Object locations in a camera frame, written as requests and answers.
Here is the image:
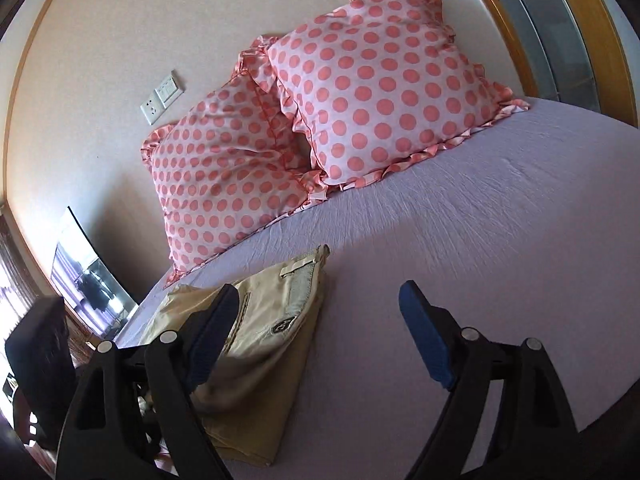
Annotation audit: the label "pink polka dot pillow near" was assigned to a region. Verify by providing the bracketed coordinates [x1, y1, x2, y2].
[141, 37, 328, 284]

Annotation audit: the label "white wall light switch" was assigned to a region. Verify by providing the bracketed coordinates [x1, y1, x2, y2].
[154, 72, 183, 110]

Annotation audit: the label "pink polka dot pillow far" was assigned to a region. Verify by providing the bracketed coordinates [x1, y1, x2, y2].
[256, 0, 529, 192]

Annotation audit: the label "black flat screen television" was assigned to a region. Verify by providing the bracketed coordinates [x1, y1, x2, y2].
[50, 207, 138, 340]

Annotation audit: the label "lavender bed sheet mattress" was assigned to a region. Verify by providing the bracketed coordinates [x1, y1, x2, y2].
[113, 95, 640, 480]

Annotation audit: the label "khaki tan pants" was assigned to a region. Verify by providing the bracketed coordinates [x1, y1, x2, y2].
[141, 244, 332, 468]

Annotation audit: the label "pink polka dot pillow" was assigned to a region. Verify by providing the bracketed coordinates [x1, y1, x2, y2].
[141, 37, 328, 284]
[256, 0, 529, 192]

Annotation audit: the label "white wall power socket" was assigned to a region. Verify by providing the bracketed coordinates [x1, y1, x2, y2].
[140, 92, 165, 125]

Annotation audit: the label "wooden headboard with glass panel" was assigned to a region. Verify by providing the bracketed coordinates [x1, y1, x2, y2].
[442, 0, 639, 126]

